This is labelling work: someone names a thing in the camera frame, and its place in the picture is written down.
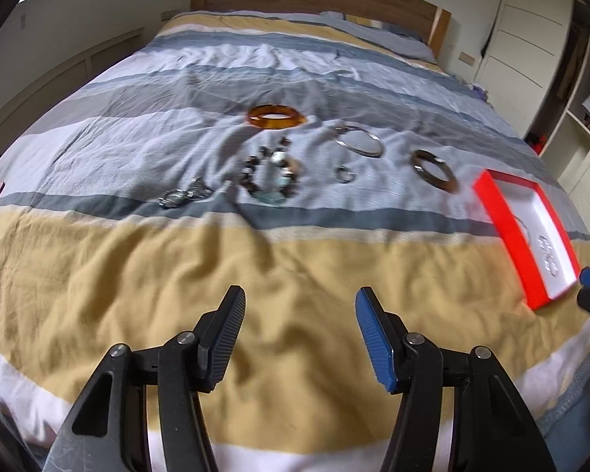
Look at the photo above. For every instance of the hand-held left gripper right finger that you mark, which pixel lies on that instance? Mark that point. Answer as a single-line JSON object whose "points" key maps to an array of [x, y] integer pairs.
{"points": [[373, 339]]}

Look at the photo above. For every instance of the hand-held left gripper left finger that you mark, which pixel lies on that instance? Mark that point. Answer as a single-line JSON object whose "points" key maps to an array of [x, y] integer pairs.
{"points": [[226, 334]]}

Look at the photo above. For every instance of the red jewelry box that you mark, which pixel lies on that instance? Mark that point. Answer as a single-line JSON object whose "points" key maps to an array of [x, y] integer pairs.
{"points": [[509, 226]]}

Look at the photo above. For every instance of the brown bangle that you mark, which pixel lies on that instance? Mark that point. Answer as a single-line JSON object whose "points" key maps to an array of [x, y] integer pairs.
{"points": [[423, 169]]}

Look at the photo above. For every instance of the silver bangle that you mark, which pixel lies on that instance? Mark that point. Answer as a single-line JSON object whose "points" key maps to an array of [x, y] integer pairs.
{"points": [[346, 144]]}

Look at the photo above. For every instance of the amber bangle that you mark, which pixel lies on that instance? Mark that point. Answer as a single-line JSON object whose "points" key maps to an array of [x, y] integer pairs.
{"points": [[255, 119]]}

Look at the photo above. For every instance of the twisted silver hoop earring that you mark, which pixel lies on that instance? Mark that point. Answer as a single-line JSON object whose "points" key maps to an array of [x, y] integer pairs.
{"points": [[547, 266], [541, 244]]}

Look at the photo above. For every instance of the bed with striped duvet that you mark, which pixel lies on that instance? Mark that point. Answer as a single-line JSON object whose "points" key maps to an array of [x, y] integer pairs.
{"points": [[128, 275]]}

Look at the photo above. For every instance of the open white shelf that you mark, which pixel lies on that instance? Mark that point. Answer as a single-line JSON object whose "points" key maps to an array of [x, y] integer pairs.
{"points": [[577, 147]]}

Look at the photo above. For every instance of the red item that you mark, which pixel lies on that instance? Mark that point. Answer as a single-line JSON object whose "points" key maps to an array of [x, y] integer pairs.
{"points": [[537, 145]]}

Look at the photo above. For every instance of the purple tissue box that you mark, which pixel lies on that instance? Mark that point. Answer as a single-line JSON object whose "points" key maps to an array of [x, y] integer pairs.
{"points": [[479, 92]]}

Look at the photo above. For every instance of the white wardrobe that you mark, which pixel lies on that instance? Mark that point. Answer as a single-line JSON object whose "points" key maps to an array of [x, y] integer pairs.
{"points": [[526, 34]]}

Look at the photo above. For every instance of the grey pillow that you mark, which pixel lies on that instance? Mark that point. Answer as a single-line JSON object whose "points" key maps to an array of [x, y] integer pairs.
{"points": [[388, 37]]}

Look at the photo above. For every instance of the wall switch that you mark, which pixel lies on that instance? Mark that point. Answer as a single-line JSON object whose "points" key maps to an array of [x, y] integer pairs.
{"points": [[467, 57]]}

